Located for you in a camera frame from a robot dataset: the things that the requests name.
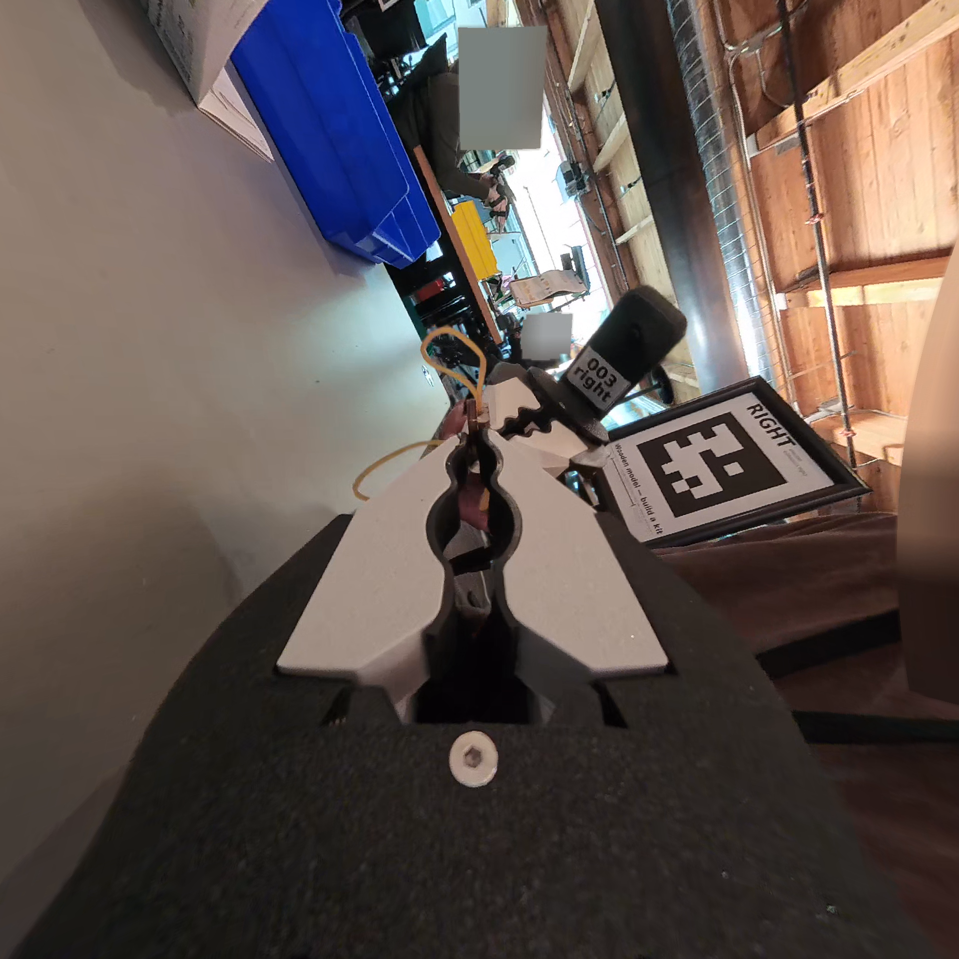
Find blue plastic bin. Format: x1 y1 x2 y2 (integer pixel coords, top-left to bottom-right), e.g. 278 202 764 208
230 0 441 269

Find silver ventilation duct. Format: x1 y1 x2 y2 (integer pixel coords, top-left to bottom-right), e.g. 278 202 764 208
666 0 779 379

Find plywood instruction board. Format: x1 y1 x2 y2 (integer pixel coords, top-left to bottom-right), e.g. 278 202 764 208
509 272 585 307

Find person's brown shirt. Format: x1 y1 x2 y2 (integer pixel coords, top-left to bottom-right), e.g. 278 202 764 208
651 513 959 959

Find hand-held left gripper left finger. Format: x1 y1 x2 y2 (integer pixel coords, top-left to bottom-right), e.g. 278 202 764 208
275 433 472 724

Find black chest strap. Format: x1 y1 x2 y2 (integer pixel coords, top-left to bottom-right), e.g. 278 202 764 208
756 611 959 744

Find tan rubber band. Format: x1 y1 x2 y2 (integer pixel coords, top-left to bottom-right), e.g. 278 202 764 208
353 325 495 525

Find black steel rod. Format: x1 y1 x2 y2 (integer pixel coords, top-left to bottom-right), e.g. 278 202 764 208
775 0 863 469

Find small wooden model part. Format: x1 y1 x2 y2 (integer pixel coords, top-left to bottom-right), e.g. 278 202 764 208
465 401 492 481

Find black ceiling pipe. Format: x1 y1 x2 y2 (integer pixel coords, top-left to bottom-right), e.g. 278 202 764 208
594 0 750 384

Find wooden workbench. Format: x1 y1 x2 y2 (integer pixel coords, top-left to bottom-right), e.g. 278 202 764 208
412 146 501 341

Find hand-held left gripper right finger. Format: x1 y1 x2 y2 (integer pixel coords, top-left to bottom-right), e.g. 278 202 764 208
481 433 670 716

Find person's right hand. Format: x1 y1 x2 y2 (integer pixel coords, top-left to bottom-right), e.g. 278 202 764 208
440 406 492 530

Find yellow plastic bin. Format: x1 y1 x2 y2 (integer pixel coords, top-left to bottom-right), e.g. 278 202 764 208
450 199 498 278

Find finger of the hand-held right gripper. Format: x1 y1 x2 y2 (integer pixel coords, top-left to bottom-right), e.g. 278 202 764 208
511 421 609 476
484 377 537 436

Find white instruction booklet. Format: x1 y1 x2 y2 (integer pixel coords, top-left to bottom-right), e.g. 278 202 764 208
138 0 274 162

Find framed black-white marker sign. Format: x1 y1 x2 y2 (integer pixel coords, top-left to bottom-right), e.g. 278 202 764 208
591 377 869 548

